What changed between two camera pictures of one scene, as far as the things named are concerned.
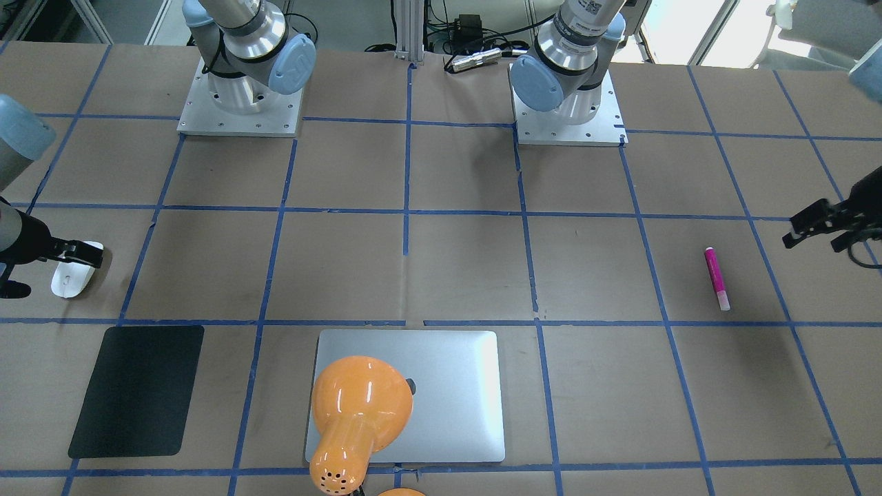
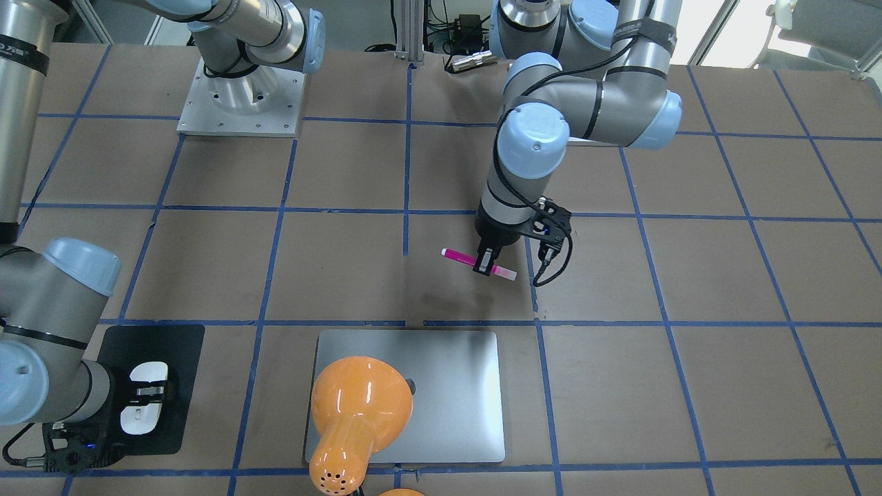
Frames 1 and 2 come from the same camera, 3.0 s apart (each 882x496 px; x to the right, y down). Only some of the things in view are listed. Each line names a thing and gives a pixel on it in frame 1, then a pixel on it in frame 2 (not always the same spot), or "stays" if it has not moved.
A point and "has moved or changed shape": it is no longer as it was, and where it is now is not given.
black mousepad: x=138 y=398 stays
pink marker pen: x=717 y=278 -> x=471 y=260
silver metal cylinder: x=477 y=58 stays
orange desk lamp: x=362 y=404 stays
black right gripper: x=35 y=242 -> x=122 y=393
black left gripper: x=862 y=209 -> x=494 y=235
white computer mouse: x=69 y=278 has moved or changed shape
